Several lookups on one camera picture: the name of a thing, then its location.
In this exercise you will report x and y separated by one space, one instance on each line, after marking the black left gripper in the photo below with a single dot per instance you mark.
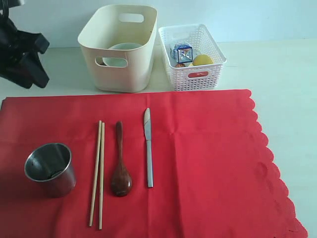
19 60

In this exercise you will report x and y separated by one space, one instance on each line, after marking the brown wooden plate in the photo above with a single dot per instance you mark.
99 61

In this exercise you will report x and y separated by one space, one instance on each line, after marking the white ceramic bowl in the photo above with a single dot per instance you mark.
120 62

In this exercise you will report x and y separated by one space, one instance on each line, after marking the orange fried chicken piece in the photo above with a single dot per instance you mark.
179 65

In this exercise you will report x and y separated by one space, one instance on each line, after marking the blue white milk carton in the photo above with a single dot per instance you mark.
181 52

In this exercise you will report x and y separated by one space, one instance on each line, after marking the red toy sausage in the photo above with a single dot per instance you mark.
198 74

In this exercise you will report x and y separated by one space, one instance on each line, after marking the yellow lemon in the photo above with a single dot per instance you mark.
202 60

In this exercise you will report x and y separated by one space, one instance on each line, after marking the cream plastic storage bin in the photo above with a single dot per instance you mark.
115 24

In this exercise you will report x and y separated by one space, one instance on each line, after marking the left wooden chopstick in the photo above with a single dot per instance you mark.
94 188

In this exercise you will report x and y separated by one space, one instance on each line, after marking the wooden chopstick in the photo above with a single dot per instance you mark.
102 154
94 188

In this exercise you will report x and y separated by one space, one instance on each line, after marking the right wooden chopstick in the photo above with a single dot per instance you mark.
102 154

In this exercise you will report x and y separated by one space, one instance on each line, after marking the stainless steel cup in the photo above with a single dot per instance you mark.
50 165

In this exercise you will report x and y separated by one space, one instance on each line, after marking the silver table knife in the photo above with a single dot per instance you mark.
148 138

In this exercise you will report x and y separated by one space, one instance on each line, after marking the dark wooden spoon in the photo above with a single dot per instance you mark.
121 181

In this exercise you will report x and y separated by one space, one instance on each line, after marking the white perforated plastic basket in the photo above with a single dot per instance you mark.
202 42

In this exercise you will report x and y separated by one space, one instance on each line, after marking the red tablecloth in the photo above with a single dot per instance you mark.
214 176

